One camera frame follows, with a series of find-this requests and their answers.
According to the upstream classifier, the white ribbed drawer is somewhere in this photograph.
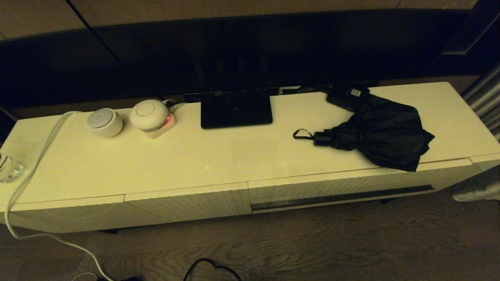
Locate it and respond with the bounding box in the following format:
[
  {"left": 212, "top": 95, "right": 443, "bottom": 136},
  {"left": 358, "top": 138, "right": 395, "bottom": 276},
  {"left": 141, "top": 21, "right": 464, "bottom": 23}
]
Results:
[{"left": 248, "top": 158, "right": 474, "bottom": 214}]

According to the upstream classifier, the black umbrella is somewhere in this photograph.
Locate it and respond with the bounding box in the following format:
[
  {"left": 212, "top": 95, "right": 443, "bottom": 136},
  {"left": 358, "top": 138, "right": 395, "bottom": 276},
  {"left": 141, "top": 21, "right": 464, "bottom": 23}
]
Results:
[{"left": 293, "top": 94, "right": 435, "bottom": 172}]

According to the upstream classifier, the white TV cabinet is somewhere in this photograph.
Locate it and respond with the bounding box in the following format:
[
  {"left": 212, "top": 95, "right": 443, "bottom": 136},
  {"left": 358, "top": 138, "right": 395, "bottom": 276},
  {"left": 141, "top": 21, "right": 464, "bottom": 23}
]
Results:
[{"left": 0, "top": 81, "right": 500, "bottom": 234}]

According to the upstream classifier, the black flat television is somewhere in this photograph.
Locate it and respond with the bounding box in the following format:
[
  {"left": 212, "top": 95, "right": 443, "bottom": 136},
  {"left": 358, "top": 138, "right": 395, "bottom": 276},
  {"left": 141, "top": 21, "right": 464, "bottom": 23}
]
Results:
[{"left": 0, "top": 10, "right": 500, "bottom": 108}]

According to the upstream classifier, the white round dome device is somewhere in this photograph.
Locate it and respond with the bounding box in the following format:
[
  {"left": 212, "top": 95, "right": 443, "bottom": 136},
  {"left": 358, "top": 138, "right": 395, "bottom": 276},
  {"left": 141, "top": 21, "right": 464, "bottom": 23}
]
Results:
[{"left": 129, "top": 99, "right": 170, "bottom": 131}]

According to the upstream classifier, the black set-top box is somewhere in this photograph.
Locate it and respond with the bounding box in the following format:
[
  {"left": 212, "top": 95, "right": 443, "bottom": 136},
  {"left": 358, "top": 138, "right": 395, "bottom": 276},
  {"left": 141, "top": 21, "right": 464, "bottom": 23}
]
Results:
[{"left": 326, "top": 83, "right": 371, "bottom": 113}]

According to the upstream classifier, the white speaker grey top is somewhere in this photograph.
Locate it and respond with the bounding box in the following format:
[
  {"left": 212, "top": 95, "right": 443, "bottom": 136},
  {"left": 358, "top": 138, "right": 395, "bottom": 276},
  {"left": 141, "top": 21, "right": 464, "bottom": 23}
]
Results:
[{"left": 86, "top": 108, "right": 123, "bottom": 138}]

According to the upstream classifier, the narrow white ribbed cabinet front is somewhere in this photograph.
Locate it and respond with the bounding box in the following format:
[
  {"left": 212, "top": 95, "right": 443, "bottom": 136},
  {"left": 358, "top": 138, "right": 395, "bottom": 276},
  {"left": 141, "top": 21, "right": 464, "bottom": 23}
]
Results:
[{"left": 471, "top": 153, "right": 500, "bottom": 184}]

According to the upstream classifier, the grey curtain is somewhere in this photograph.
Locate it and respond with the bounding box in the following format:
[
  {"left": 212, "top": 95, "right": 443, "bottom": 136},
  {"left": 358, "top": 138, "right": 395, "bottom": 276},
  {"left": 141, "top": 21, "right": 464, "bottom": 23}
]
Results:
[{"left": 461, "top": 64, "right": 500, "bottom": 141}]

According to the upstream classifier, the clear glass cup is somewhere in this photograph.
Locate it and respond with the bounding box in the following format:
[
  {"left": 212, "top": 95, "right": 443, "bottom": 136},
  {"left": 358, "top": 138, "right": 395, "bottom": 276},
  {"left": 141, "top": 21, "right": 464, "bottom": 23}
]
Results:
[{"left": 0, "top": 152, "right": 25, "bottom": 183}]

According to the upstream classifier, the black TV base plate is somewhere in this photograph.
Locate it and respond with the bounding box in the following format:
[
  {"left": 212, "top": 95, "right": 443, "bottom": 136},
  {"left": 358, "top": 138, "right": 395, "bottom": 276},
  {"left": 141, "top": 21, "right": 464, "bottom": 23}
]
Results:
[{"left": 200, "top": 89, "right": 273, "bottom": 129}]

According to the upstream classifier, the white power strip red switch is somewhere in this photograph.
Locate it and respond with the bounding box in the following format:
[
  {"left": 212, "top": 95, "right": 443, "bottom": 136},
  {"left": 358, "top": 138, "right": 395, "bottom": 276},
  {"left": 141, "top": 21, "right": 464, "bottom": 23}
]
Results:
[{"left": 143, "top": 113, "right": 177, "bottom": 140}]

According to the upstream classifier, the black floor cable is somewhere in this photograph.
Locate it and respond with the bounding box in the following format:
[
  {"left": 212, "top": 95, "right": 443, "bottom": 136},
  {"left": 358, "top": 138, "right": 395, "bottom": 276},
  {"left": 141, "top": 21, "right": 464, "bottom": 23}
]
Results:
[{"left": 183, "top": 258, "right": 243, "bottom": 281}]

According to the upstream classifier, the thick white power cable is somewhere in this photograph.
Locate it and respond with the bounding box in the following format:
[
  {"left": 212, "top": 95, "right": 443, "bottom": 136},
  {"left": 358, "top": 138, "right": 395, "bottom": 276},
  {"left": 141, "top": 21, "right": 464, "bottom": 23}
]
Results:
[{"left": 4, "top": 111, "right": 114, "bottom": 281}]

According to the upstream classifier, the thin black wall cable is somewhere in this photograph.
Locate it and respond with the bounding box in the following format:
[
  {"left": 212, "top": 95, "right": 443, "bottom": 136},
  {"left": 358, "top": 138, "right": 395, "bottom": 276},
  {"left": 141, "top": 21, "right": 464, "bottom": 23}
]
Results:
[{"left": 66, "top": 0, "right": 166, "bottom": 100}]

